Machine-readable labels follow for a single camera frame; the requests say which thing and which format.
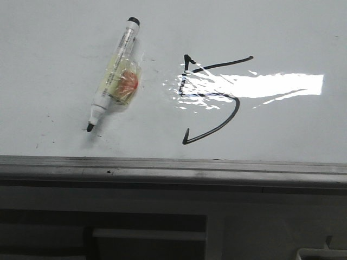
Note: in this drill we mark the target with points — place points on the white plastic marker tray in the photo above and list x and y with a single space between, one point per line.
334 247

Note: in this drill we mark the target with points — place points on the white taped whiteboard marker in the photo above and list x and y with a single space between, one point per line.
121 76

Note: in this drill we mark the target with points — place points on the white whiteboard with metal frame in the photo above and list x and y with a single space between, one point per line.
230 93

